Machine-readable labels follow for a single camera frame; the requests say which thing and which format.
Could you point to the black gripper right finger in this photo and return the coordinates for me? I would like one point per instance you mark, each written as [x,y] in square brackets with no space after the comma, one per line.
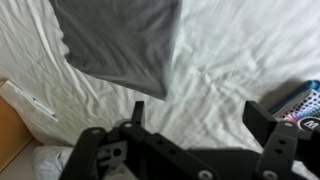
[280,150]

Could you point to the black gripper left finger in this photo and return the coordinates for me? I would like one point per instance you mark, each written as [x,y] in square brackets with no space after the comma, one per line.
[160,156]

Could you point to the grey cloth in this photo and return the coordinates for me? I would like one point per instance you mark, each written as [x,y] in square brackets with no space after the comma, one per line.
[123,43]

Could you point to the colourful printed folded shirt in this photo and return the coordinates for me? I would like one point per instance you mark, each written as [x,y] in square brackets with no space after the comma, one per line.
[303,106]

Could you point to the white bed mattress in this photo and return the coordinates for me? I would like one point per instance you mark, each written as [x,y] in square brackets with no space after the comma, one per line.
[233,50]

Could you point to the white fabric care label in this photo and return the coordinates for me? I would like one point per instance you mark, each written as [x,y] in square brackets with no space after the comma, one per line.
[45,108]

